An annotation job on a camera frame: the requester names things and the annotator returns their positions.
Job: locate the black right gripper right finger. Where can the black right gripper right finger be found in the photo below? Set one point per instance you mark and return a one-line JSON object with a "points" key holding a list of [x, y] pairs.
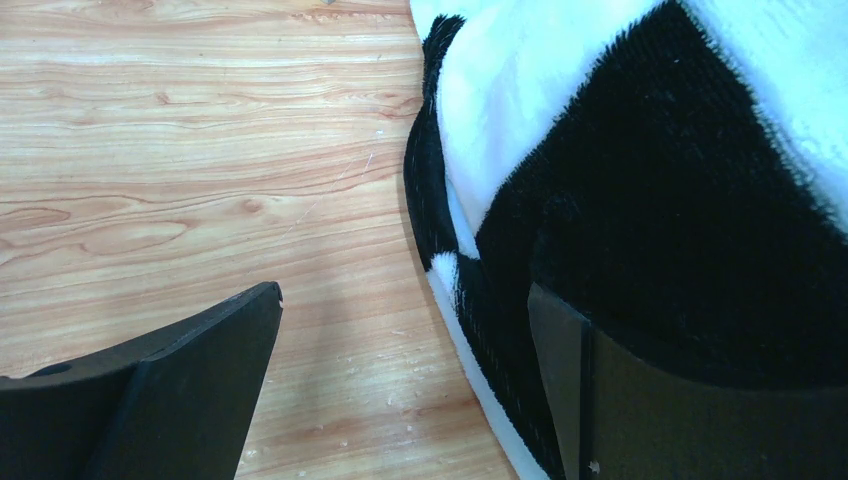
{"points": [[627, 407]]}

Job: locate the black white checkered blanket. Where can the black white checkered blanket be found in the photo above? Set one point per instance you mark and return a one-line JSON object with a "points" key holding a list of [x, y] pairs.
{"points": [[678, 168]]}

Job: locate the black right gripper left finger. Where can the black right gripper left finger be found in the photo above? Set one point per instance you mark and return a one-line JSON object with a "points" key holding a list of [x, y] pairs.
{"points": [[175, 403]]}

